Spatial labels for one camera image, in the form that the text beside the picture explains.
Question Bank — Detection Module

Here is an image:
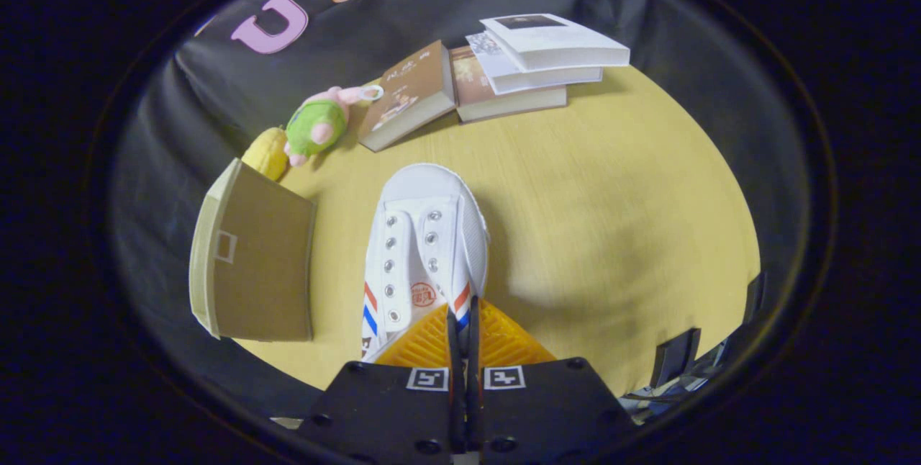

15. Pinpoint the white patterned cover book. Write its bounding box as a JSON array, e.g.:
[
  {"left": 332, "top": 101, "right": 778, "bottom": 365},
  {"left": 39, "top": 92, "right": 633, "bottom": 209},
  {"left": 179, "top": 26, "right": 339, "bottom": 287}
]
[{"left": 465, "top": 31, "right": 604, "bottom": 96}]

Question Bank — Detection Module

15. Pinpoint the yellow plush toy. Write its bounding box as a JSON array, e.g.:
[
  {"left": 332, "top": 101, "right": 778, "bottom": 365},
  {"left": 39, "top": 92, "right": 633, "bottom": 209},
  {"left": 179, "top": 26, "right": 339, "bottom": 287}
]
[{"left": 240, "top": 126, "right": 291, "bottom": 183}]

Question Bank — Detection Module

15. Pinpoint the white canvas shoe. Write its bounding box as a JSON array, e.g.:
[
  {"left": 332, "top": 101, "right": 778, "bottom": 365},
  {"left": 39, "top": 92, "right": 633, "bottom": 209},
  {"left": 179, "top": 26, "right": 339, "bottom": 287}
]
[{"left": 360, "top": 163, "right": 491, "bottom": 365}]

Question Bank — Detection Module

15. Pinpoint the dark furniture piece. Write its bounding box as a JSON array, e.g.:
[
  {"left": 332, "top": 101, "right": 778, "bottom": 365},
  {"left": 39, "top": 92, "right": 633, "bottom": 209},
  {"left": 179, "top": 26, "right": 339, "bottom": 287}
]
[{"left": 650, "top": 328, "right": 703, "bottom": 389}]

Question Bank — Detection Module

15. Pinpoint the white book dark photo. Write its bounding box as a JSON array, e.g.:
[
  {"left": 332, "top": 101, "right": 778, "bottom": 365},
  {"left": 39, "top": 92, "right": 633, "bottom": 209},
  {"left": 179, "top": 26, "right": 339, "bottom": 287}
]
[{"left": 479, "top": 13, "right": 632, "bottom": 73}]

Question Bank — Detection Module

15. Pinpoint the brown cover book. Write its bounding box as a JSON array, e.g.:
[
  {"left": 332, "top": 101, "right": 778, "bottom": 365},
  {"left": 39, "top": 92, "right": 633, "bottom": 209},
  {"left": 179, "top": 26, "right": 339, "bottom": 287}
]
[{"left": 357, "top": 40, "right": 457, "bottom": 153}]

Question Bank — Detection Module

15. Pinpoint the pink plush toy green outfit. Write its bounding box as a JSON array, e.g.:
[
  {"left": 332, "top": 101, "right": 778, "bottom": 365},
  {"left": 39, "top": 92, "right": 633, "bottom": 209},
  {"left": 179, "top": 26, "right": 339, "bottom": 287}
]
[{"left": 283, "top": 84, "right": 385, "bottom": 168}]

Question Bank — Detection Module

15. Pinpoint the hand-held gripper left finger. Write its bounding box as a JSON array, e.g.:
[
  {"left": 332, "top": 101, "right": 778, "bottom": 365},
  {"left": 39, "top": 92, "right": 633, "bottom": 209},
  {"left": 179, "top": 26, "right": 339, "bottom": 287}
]
[{"left": 297, "top": 307, "right": 462, "bottom": 465}]

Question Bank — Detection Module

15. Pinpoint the tan photo cover book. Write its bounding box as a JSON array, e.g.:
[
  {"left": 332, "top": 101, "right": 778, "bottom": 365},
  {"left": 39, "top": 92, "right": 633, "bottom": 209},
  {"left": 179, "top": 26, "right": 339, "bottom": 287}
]
[{"left": 449, "top": 45, "right": 568, "bottom": 124}]

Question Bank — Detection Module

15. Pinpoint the beige fabric storage box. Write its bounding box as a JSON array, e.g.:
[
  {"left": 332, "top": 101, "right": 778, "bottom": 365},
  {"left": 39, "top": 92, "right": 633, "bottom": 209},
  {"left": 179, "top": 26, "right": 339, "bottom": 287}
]
[{"left": 189, "top": 158, "right": 318, "bottom": 343}]

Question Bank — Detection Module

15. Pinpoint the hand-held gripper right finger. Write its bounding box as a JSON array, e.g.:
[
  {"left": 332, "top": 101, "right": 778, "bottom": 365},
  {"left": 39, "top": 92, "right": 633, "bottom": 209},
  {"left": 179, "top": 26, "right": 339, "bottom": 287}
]
[{"left": 466, "top": 297, "right": 639, "bottom": 465}]

